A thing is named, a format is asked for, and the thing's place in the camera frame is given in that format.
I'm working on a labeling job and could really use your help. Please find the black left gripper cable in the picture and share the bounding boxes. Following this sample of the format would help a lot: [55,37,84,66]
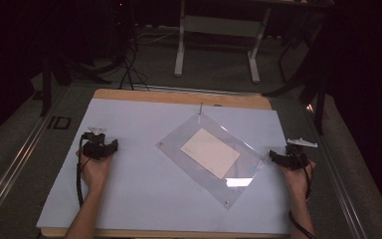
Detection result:
[75,134,88,209]

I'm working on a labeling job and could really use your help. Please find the white card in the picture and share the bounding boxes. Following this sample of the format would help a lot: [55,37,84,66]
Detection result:
[179,126,242,180]

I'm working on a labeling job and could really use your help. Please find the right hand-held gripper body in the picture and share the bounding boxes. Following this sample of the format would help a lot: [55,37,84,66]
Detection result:
[277,137,319,171]

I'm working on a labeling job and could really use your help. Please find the person's right hand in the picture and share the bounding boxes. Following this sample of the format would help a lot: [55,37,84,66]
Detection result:
[278,159,316,200]

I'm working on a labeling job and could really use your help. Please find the white metal desk frame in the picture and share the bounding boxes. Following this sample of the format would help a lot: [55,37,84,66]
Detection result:
[173,0,274,85]

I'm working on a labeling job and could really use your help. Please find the person's left hand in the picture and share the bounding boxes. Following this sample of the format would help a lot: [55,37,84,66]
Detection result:
[76,148,114,192]

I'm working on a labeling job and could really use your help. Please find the clear acrylic frame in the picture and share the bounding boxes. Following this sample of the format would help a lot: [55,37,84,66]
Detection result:
[155,112,271,210]

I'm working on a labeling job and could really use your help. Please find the metal floor rail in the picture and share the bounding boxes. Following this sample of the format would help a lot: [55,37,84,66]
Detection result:
[302,99,370,239]
[0,87,68,230]

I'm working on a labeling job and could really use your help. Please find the light blue table mat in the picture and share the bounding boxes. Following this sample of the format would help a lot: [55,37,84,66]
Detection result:
[35,98,292,235]

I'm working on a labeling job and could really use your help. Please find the black metal stand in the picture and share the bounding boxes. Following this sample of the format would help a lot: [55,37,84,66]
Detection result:
[262,6,332,136]
[39,0,140,118]

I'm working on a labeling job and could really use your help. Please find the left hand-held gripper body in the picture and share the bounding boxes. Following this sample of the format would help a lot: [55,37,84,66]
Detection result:
[81,126,111,161]

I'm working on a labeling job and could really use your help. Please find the black floor cables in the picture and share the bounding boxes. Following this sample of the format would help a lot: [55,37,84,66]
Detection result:
[117,23,180,92]

